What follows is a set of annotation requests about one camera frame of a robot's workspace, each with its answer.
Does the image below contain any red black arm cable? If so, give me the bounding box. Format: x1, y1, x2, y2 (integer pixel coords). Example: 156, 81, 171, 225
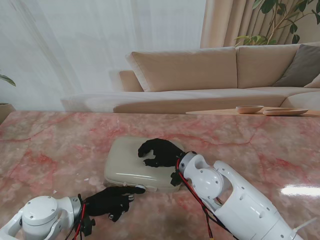
176, 156, 241, 240
64, 193, 87, 240

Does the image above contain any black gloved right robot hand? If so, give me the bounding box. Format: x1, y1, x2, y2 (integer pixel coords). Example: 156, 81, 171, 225
137, 138, 186, 168

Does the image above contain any white sheer curtain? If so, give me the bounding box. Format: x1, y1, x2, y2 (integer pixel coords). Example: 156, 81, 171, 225
0, 0, 208, 112

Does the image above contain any red black left arm cable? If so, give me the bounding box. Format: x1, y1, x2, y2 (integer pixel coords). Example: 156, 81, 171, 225
64, 193, 87, 240

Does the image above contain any beige corner sofa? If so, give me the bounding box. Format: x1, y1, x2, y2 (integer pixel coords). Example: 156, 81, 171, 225
61, 41, 320, 115

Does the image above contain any wooden bowl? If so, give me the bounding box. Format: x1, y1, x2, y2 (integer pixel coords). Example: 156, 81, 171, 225
235, 104, 265, 115

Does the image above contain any beige pleated curtain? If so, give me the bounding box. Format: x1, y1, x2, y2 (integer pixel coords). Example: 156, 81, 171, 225
199, 0, 305, 49

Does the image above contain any green plant with long leaf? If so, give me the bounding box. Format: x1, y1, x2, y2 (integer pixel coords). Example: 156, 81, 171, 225
0, 69, 17, 87

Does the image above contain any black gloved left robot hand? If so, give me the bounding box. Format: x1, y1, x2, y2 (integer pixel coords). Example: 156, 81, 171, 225
84, 186, 146, 223

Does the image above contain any beige plant pot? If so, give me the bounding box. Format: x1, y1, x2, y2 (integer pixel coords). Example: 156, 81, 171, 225
0, 102, 16, 125

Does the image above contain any beige translucent suitcase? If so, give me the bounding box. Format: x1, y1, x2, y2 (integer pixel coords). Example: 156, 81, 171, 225
103, 136, 186, 193

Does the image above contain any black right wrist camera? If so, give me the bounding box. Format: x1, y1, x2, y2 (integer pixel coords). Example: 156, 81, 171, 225
170, 171, 185, 187

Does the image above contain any red black right arm cable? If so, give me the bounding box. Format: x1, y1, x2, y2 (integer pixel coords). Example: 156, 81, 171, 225
176, 156, 241, 240

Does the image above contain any tall green leafy plant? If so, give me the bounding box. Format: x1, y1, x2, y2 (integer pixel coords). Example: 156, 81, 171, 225
234, 0, 320, 46

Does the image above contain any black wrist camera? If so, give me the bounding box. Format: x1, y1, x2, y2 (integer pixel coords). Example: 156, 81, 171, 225
170, 171, 185, 187
81, 214, 96, 237

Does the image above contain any beige sofa cushion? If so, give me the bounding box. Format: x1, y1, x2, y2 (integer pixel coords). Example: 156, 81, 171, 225
303, 74, 320, 89

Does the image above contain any light wooden coffee table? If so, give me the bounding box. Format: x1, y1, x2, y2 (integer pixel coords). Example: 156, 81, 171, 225
185, 106, 320, 117

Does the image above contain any grey sofa cushion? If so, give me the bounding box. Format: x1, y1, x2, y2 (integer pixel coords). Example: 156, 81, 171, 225
273, 43, 320, 88

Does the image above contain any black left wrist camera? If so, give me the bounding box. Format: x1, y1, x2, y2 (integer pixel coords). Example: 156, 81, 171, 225
81, 214, 96, 237

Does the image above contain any flat wooden tray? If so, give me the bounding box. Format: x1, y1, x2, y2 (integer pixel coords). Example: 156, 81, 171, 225
262, 107, 310, 116

